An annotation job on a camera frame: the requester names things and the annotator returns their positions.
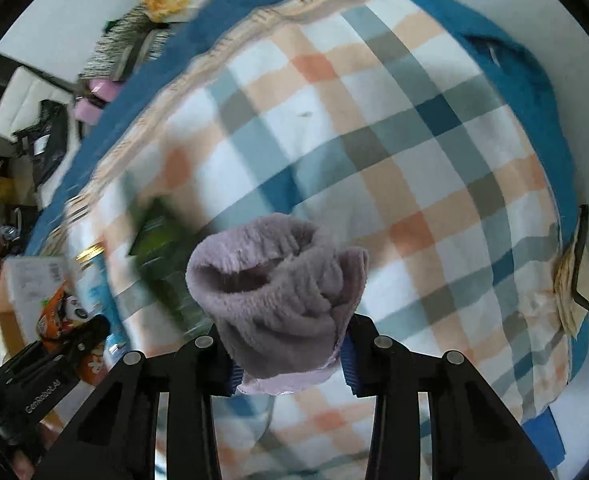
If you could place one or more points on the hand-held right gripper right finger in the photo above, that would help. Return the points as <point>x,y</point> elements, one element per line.
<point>349,360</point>

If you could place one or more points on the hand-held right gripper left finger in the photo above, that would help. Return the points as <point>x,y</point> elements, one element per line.
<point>232,377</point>

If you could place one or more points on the lilac fuzzy sock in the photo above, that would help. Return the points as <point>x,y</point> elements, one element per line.
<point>279,305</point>

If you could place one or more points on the orange snack packet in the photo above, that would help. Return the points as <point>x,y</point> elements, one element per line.
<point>57,317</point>

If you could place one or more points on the cardboard box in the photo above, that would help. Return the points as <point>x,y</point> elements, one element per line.
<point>27,290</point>

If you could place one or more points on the white blue can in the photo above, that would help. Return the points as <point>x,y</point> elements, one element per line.
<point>92,285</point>

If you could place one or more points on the green snack packet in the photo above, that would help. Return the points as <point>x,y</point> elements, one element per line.
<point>167,255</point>

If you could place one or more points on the plaid blanket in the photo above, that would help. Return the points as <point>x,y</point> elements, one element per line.
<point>354,160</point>

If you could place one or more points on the black plastic bag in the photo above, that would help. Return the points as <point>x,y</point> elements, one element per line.
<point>42,135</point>

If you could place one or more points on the white chair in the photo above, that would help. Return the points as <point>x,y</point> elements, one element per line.
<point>22,100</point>

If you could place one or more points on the pink foam blocks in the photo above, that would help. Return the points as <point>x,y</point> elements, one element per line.
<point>97,97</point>

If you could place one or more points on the striped grey cloth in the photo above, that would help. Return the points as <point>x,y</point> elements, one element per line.
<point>124,45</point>

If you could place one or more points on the yellow patterned cloth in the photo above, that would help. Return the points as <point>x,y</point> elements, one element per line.
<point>167,2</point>

